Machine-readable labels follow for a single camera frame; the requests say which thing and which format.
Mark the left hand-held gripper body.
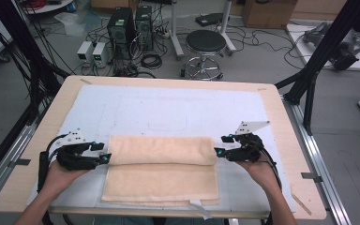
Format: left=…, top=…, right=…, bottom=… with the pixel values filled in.
left=52, top=127, right=106, bottom=172

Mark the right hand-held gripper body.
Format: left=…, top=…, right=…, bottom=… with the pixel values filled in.
left=226, top=120, right=271, bottom=163

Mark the cream terry towel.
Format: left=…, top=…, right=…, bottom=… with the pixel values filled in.
left=101, top=135, right=220, bottom=220

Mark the person's left hand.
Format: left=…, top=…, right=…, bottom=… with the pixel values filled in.
left=41, top=160, right=90, bottom=195

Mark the person's right hand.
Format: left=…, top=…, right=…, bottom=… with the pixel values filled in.
left=237, top=157, right=279, bottom=193

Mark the white foam mat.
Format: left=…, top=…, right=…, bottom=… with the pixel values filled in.
left=26, top=83, right=297, bottom=217

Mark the thin wooden stick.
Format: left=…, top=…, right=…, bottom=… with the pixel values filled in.
left=290, top=191, right=312, bottom=217

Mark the white power supply unit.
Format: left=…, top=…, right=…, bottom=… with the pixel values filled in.
left=92, top=41, right=112, bottom=68
left=76, top=40, right=94, bottom=65

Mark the black round stool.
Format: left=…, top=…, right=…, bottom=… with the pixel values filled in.
left=181, top=29, right=228, bottom=81

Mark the white desk leg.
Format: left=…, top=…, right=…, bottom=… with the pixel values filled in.
left=168, top=0, right=186, bottom=60
left=219, top=0, right=237, bottom=54

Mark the white base board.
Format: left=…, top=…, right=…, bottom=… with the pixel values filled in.
left=286, top=22, right=360, bottom=72

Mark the large black computer tower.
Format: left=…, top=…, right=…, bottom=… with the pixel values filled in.
left=107, top=7, right=137, bottom=60

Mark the flat black device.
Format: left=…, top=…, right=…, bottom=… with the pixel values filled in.
left=195, top=12, right=224, bottom=27

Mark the clear plastic bag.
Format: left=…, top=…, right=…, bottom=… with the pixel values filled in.
left=54, top=12, right=102, bottom=37

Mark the slim black computer tower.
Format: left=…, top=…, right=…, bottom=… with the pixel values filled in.
left=134, top=5, right=155, bottom=52

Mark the cardboard box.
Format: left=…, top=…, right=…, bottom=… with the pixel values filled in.
left=242, top=0, right=298, bottom=30

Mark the white round table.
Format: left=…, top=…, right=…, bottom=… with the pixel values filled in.
left=22, top=0, right=74, bottom=15

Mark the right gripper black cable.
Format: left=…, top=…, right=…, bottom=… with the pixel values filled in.
left=256, top=146, right=284, bottom=225

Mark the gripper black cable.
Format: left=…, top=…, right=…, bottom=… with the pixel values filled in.
left=256, top=146, right=284, bottom=225
left=37, top=134, right=69, bottom=225

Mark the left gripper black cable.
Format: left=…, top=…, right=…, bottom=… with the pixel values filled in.
left=37, top=134, right=69, bottom=225

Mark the aluminium rail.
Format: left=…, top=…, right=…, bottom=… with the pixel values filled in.
left=0, top=123, right=41, bottom=214
left=282, top=95, right=353, bottom=225

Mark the coiled black cable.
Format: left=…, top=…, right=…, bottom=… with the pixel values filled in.
left=140, top=53, right=163, bottom=69

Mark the black frame post with cables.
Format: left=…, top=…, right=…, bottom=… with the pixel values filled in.
left=0, top=0, right=69, bottom=126

